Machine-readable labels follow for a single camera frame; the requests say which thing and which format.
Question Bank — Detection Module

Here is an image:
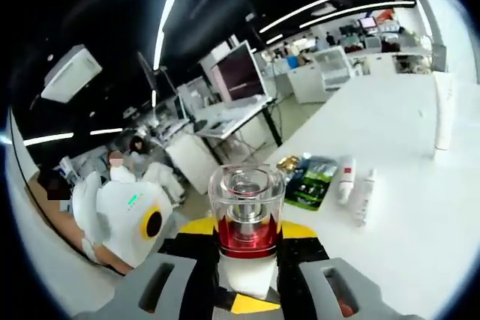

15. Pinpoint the small gold packet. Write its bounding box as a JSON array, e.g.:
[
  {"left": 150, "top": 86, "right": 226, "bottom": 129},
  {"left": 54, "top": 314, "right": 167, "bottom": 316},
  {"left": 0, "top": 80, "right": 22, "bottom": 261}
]
[{"left": 276, "top": 154, "right": 299, "bottom": 172}]

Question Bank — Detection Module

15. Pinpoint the white framed computer monitor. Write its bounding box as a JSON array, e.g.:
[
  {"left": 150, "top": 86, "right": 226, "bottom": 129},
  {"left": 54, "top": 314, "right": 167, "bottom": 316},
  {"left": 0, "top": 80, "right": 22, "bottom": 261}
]
[{"left": 200, "top": 39, "right": 270, "bottom": 108}]

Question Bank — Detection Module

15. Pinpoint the red clear-cap skincare bottle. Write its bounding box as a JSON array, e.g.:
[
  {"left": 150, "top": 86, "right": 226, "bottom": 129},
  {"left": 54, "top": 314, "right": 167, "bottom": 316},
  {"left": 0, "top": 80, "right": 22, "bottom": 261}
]
[{"left": 208, "top": 163, "right": 285, "bottom": 301}]

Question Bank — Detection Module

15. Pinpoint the white skincare tube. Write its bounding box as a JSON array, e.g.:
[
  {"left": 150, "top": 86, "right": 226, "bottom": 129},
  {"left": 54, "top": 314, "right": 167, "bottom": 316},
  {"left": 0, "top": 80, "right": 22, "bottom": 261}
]
[{"left": 433, "top": 71, "right": 458, "bottom": 153}]

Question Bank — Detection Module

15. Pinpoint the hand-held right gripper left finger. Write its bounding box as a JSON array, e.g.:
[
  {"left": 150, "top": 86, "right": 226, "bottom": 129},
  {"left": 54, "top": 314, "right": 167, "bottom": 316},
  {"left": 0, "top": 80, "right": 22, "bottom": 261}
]
[{"left": 70, "top": 217, "right": 221, "bottom": 320}]

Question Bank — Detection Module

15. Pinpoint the white ceiling air conditioner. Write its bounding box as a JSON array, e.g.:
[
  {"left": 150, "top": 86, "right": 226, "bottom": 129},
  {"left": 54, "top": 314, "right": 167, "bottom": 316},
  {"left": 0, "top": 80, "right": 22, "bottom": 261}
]
[{"left": 40, "top": 44, "right": 104, "bottom": 104}]

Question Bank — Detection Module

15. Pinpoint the white wristband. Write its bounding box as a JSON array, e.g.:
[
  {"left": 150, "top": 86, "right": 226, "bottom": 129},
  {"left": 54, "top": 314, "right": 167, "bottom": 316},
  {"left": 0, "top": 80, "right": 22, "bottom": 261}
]
[{"left": 81, "top": 237, "right": 101, "bottom": 263}]

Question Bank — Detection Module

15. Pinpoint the white glass display cabinet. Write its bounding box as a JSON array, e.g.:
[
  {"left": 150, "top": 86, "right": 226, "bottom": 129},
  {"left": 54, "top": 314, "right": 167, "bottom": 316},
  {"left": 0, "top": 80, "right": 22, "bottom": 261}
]
[{"left": 311, "top": 45, "right": 356, "bottom": 92}]

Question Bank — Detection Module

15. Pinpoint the white red-label skincare bottle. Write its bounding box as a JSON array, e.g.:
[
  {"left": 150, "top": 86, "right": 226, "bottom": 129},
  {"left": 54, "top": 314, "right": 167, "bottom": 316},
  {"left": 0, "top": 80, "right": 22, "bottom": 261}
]
[{"left": 337, "top": 156, "right": 356, "bottom": 206}]

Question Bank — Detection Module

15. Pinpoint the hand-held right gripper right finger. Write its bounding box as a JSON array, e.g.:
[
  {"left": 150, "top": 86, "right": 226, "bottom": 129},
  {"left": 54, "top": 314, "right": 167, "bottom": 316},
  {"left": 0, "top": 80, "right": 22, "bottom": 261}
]
[{"left": 276, "top": 220, "right": 405, "bottom": 320}]

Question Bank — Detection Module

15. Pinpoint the black framed desk panel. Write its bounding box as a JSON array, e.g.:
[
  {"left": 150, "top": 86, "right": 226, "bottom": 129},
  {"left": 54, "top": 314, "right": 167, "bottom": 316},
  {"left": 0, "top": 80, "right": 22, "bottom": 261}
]
[{"left": 433, "top": 44, "right": 449, "bottom": 73}]

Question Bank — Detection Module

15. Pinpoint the white text-label skincare bottle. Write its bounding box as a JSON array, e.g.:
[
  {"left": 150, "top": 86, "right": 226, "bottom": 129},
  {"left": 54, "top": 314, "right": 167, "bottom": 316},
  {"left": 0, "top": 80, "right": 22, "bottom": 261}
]
[{"left": 354, "top": 169, "right": 377, "bottom": 226}]

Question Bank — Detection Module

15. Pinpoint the green blue printed packet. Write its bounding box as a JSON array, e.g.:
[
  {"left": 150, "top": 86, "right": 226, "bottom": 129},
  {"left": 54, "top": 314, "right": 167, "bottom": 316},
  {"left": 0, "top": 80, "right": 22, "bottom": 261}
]
[{"left": 283, "top": 153, "right": 338, "bottom": 211}]

